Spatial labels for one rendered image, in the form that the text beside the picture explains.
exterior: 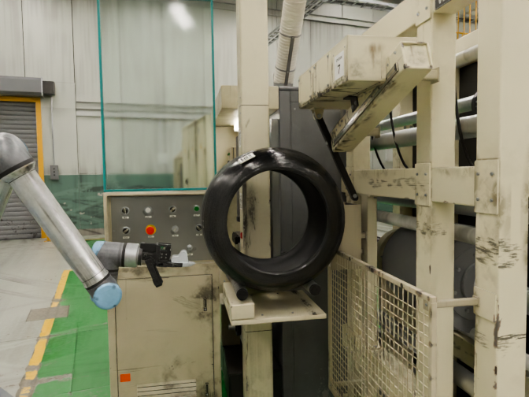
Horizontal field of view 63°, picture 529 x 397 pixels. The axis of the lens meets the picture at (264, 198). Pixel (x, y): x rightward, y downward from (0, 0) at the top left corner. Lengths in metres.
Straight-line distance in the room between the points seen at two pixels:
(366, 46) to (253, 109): 0.68
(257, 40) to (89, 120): 9.08
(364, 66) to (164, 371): 1.72
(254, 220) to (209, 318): 0.61
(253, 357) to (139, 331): 0.59
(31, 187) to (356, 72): 1.08
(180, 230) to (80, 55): 9.21
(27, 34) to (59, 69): 0.94
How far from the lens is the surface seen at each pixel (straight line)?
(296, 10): 2.46
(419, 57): 1.46
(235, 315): 1.67
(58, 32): 11.37
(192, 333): 2.33
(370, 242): 2.10
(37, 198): 1.53
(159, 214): 2.25
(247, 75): 2.02
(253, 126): 1.98
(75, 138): 10.84
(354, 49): 1.49
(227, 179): 1.59
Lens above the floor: 1.34
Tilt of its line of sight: 3 degrees down
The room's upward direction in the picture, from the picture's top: 1 degrees counter-clockwise
